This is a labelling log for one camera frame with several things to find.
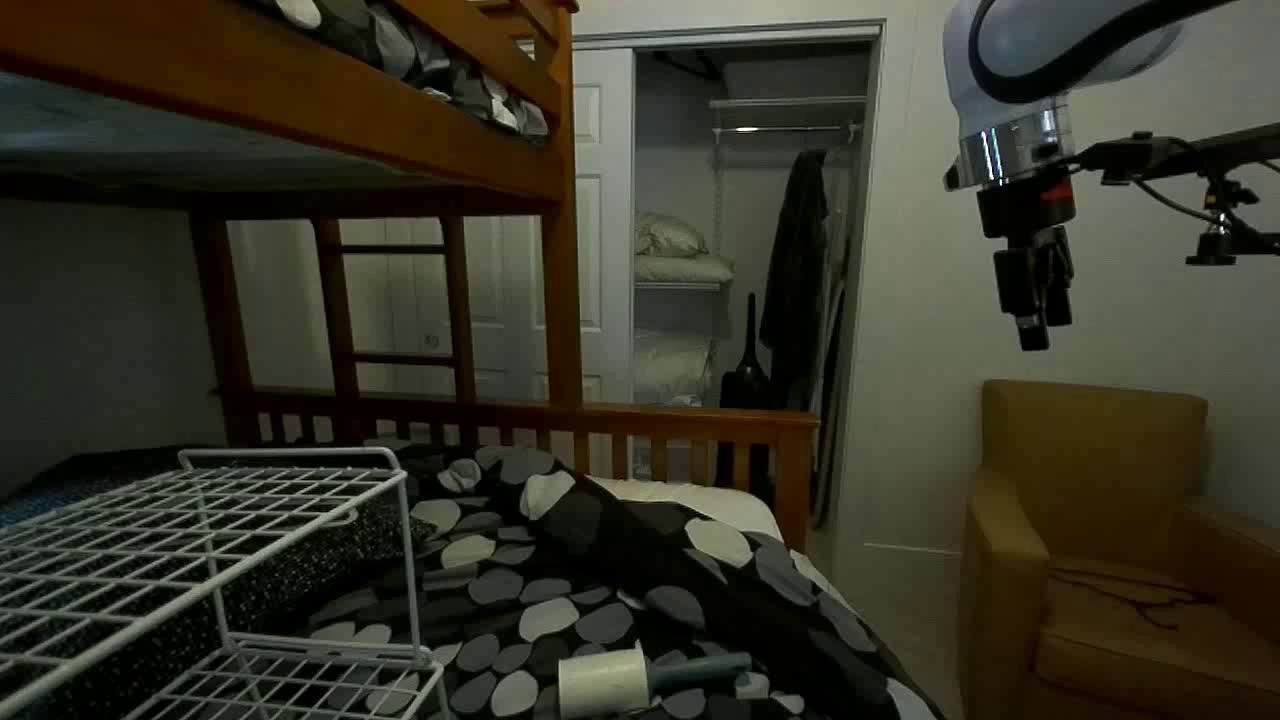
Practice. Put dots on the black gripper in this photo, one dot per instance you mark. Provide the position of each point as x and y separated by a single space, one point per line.
1032 267

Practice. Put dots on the white lint roller blue handle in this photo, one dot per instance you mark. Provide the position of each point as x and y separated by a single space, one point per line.
630 678

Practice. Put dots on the black grey dotted comforter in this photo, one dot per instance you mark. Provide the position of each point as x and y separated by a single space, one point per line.
517 564

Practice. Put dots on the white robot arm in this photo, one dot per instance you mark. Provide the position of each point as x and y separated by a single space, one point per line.
1009 68

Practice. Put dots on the dark hanging coat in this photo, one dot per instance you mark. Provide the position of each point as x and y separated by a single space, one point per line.
795 277

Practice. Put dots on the mustard yellow armchair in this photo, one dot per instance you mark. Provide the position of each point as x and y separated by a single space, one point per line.
1097 580

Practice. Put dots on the folded white linens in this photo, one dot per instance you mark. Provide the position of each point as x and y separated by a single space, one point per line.
678 253

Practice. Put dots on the upper bunk dotted bedding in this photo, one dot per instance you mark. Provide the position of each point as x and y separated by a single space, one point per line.
411 53

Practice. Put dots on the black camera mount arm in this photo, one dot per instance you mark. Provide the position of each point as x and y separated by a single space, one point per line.
1214 161

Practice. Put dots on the wooden bunk bed frame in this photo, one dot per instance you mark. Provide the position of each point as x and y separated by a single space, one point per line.
237 65

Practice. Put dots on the white wire shelf rack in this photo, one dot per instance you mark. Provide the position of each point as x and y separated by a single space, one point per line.
86 580

